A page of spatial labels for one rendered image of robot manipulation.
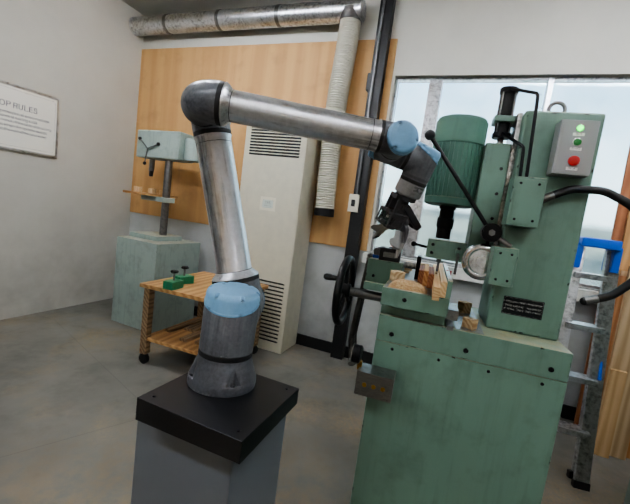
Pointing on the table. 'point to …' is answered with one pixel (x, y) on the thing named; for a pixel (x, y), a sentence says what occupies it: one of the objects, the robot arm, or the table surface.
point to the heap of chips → (408, 286)
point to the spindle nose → (445, 222)
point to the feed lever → (471, 199)
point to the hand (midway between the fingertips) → (385, 248)
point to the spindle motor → (474, 141)
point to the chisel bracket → (444, 249)
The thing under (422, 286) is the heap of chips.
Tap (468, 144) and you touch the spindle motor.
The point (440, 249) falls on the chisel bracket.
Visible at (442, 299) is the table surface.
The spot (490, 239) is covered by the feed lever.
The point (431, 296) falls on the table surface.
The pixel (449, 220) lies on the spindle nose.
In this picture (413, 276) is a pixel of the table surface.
